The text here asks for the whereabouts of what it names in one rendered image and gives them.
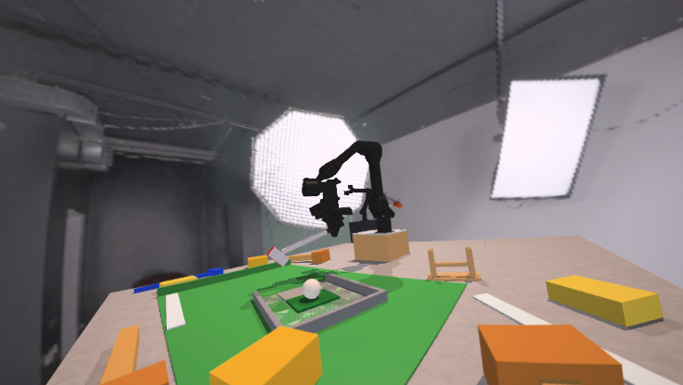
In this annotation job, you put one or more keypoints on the green flat mat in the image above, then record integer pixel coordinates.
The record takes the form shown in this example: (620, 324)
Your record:
(383, 345)

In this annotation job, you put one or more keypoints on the white flat bar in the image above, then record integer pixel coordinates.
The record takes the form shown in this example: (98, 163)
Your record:
(175, 317)
(633, 374)

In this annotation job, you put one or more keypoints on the white golf ball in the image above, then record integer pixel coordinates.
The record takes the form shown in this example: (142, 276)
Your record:
(311, 289)

